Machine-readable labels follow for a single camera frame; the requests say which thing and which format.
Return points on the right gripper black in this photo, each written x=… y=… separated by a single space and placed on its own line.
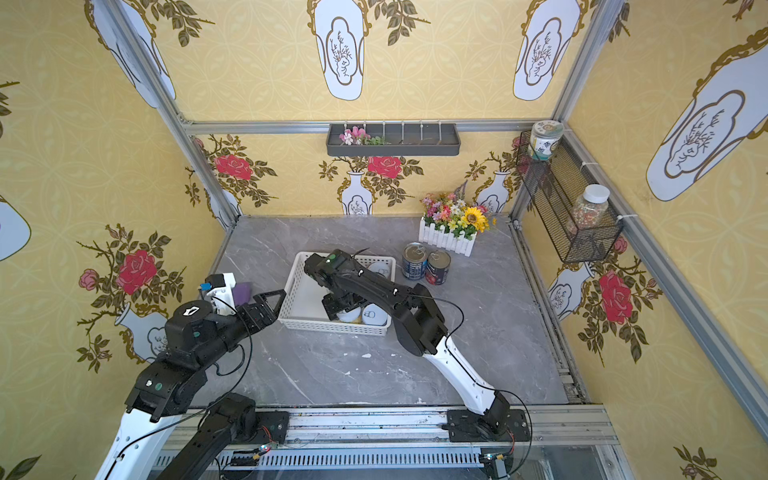
x=330 y=288

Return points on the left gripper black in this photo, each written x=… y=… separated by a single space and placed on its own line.
x=252 y=314

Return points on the pink label can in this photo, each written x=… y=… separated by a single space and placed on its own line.
x=373 y=315
x=382 y=268

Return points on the tall blue nutrition label can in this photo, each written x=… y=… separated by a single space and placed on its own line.
x=414 y=257

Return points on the dark blue tomato can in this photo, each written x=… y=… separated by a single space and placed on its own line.
x=437 y=267

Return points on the yellow label white lid can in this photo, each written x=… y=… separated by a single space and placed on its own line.
x=351 y=316

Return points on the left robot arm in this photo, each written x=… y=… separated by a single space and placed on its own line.
x=198 y=338

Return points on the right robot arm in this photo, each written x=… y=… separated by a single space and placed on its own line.
x=421 y=330

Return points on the white perforated plastic basket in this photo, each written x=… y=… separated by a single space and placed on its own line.
x=302 y=308

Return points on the purple pink silicone spatula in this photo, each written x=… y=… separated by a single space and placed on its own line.
x=242 y=293

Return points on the white picket fence flower planter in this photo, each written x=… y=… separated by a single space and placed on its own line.
x=451 y=223

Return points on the pink flowers in shelf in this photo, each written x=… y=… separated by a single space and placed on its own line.
x=359 y=136

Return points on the green label jar white lid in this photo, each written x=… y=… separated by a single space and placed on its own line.
x=544 y=139

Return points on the clear jar white lid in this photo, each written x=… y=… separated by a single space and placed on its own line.
x=588 y=209

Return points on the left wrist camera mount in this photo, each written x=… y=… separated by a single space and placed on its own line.
x=217 y=289

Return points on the grey wall shelf tray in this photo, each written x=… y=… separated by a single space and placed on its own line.
x=402 y=139

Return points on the black wire wall basket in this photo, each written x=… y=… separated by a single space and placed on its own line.
x=553 y=188

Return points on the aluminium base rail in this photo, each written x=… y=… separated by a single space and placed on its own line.
x=534 y=441

